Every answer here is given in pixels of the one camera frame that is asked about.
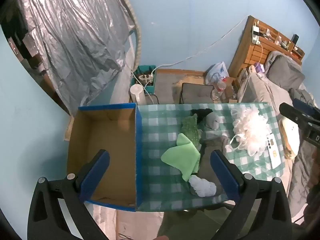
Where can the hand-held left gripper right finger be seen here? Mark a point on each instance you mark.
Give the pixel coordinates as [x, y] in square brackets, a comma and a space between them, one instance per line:
[221, 172]

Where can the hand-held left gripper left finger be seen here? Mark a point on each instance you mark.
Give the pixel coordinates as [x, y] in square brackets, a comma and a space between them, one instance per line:
[95, 175]

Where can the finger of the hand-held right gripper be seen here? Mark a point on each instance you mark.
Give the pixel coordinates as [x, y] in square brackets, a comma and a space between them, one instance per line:
[292, 115]
[303, 107]

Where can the blue-edged cardboard box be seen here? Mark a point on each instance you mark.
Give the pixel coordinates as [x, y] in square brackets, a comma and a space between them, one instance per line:
[110, 142]

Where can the white mesh bath loofah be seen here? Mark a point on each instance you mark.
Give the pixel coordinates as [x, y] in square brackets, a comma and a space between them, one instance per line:
[250, 127]

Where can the light green microfiber cloth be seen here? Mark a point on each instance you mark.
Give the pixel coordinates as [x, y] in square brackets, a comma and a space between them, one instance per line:
[180, 155]

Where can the round cream cushion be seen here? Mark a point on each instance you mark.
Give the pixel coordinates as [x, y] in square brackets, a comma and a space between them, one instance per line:
[292, 137]

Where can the white remote control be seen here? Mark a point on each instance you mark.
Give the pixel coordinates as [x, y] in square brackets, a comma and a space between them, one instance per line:
[273, 152]

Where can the grey pillow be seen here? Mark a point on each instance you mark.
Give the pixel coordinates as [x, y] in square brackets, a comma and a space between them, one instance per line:
[285, 70]

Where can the grey blanket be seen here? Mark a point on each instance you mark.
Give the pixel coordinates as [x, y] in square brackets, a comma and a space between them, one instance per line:
[257, 87]

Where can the grey white rolled sock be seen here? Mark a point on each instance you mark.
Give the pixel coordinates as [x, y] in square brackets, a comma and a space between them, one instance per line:
[212, 121]

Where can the green scrubbing sponge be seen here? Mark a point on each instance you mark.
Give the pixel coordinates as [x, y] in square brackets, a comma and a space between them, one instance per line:
[190, 130]

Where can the purple box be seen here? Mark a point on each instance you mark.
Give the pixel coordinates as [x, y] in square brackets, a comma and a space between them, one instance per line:
[258, 68]

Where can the person's olive trouser leg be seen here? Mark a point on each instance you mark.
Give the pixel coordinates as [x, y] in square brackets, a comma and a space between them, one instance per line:
[190, 222]

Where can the black cloth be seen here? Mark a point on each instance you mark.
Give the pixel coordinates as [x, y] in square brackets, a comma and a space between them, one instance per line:
[201, 113]

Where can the small brown cardboard box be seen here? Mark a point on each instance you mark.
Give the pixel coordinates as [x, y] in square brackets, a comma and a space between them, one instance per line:
[231, 90]

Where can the black phone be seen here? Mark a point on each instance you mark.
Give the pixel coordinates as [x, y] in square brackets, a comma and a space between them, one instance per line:
[295, 38]

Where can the green checkered tablecloth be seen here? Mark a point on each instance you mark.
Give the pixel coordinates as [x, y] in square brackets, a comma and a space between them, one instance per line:
[162, 130]

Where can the wooden headboard shelf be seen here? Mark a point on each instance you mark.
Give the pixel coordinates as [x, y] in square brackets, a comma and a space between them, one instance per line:
[250, 52]

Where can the clear plastic bottle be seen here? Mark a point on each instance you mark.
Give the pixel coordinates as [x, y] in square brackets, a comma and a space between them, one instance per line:
[218, 88]

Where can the white charger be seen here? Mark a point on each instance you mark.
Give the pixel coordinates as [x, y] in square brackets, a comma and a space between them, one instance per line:
[255, 36]

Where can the white plastic bag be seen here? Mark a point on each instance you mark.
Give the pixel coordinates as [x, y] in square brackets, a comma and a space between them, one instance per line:
[217, 71]

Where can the white cylindrical appliance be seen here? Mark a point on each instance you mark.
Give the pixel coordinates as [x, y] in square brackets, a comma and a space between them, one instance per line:
[137, 92]

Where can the teal plastic crate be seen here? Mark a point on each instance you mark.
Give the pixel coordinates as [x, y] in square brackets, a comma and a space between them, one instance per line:
[150, 88]

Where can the white power strip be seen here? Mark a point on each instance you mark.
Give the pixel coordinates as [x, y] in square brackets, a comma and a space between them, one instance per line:
[146, 77]

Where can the silver plastic tarp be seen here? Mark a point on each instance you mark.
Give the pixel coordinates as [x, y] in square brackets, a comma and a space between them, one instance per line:
[75, 30]

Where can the dark storage shelf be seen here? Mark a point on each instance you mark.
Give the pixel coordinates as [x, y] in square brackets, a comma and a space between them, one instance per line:
[22, 42]

